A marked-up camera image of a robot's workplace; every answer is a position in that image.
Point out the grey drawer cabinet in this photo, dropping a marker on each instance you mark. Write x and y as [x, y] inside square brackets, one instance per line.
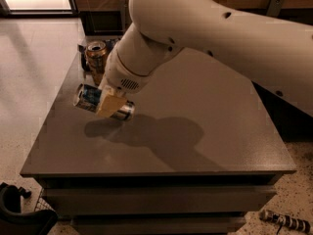
[198, 155]

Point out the blue snack bag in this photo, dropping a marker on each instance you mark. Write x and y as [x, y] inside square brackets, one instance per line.
[110, 43]

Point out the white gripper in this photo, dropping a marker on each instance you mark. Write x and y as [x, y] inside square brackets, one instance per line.
[119, 76]

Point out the metal wall bracket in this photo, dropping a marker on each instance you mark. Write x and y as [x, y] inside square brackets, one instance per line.
[124, 13]
[274, 8]

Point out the silver blue redbull can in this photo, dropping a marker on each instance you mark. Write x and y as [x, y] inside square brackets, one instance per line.
[88, 97]

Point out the left metal wall bracket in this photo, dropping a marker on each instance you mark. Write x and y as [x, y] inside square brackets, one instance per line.
[124, 13]

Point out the black chair base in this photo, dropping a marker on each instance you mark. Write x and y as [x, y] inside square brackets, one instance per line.
[15, 222]

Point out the gold brown drink can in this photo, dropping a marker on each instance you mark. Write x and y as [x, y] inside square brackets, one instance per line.
[96, 54]

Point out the right metal wall bracket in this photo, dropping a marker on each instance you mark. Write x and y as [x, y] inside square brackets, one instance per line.
[274, 8]

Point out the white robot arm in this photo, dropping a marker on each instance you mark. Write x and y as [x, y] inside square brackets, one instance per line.
[276, 54]

